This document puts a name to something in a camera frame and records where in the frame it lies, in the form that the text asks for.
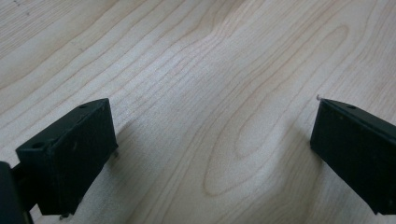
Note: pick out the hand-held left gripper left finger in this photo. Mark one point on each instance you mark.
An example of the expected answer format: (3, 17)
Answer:
(73, 157)

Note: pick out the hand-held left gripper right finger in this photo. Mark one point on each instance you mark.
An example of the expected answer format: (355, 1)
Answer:
(358, 149)

